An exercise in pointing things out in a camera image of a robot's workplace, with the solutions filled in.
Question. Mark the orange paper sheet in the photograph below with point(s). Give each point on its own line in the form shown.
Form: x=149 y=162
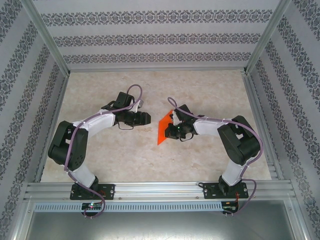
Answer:
x=162 y=130

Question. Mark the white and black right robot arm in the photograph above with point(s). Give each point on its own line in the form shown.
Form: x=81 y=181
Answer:
x=232 y=172

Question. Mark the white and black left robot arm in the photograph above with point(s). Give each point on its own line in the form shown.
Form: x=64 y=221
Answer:
x=100 y=123

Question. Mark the grey sheet metal tray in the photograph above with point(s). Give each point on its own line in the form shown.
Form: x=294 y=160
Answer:
x=160 y=226

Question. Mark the small dark circuit board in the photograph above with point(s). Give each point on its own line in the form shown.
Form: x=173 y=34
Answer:
x=230 y=206

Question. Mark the circuit board with green light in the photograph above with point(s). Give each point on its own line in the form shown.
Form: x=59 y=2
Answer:
x=92 y=206

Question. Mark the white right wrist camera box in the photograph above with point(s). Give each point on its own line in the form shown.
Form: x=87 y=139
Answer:
x=177 y=118

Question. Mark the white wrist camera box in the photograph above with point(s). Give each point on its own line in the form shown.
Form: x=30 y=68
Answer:
x=177 y=118
x=138 y=105

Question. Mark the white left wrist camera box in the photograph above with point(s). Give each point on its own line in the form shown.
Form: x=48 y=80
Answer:
x=138 y=105

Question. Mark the aluminium mounting rail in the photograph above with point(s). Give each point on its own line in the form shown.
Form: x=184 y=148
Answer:
x=160 y=190

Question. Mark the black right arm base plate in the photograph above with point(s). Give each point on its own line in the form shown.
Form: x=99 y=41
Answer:
x=211 y=191

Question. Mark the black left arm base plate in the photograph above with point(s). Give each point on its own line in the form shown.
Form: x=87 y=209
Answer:
x=108 y=191

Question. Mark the aluminium frame post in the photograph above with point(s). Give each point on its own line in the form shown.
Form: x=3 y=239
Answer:
x=45 y=35
x=268 y=35

